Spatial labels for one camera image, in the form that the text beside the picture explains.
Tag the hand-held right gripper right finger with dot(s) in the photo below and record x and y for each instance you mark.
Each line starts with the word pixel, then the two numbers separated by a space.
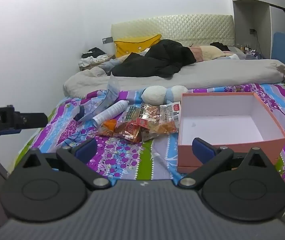
pixel 202 151

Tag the orange snack packet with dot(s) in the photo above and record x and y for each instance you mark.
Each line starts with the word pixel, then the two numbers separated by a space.
pixel 108 127

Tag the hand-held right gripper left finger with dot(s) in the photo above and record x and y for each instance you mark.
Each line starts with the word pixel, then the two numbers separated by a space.
pixel 86 151

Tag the grey blue garment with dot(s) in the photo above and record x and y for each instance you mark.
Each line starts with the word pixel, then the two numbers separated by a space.
pixel 112 65

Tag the pink cardboard box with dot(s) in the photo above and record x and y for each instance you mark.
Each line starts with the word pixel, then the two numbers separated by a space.
pixel 232 110

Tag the white and blue plush toy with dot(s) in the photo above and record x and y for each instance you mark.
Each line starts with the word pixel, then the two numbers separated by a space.
pixel 155 93

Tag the grey wall switch panel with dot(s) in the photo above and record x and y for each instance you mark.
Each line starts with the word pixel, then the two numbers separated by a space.
pixel 107 40

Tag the small black garment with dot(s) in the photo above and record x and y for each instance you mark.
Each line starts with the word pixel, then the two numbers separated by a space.
pixel 220 47

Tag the white spray can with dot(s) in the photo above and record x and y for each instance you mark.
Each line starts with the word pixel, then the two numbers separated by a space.
pixel 110 112

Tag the clear bottle with blue cap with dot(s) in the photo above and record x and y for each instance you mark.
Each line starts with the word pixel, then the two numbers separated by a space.
pixel 81 112

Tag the yellow pillow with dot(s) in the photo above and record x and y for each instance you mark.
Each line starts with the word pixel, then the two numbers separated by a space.
pixel 132 45

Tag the row of small bottles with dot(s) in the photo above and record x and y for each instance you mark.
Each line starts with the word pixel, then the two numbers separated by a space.
pixel 248 51

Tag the pile of clothes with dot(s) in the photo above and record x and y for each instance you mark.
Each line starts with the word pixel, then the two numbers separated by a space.
pixel 92 55

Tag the black jacket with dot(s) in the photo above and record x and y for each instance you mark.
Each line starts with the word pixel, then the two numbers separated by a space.
pixel 162 57

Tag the purple floral printed bedsheet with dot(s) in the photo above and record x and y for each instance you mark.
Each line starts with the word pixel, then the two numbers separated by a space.
pixel 122 155

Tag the wooden nightstand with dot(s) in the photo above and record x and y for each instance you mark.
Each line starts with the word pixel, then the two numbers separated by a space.
pixel 108 57

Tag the clear packet with white label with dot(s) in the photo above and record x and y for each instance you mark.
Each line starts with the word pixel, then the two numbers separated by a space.
pixel 170 110

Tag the shiny brown snack packet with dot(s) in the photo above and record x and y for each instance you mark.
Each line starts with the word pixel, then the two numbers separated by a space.
pixel 151 111

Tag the beige and pink pillow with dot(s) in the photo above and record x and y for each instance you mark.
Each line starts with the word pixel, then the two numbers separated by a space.
pixel 207 52

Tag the cream quilted headboard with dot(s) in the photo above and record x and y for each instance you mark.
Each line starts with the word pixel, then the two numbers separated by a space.
pixel 182 27

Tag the green label snack packet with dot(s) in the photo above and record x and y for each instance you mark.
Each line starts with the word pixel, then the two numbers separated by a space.
pixel 132 111

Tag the brown sticks packet red label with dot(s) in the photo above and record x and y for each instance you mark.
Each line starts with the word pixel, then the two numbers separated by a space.
pixel 130 130

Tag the clear packet of orange chips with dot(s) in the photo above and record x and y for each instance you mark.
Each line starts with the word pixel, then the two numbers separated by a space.
pixel 162 128

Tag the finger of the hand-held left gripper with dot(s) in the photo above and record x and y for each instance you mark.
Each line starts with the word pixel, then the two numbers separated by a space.
pixel 33 121

